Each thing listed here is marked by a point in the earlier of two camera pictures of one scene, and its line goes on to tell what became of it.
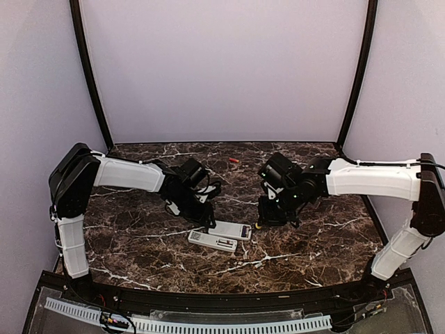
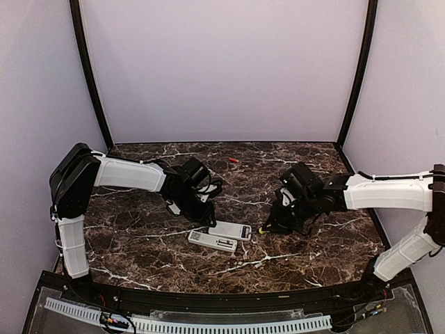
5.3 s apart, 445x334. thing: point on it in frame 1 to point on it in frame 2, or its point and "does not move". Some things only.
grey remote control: x=231 y=229 does not move
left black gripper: x=203 y=216 does not move
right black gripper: x=266 y=218 to x=277 y=225
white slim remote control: x=212 y=241 does not move
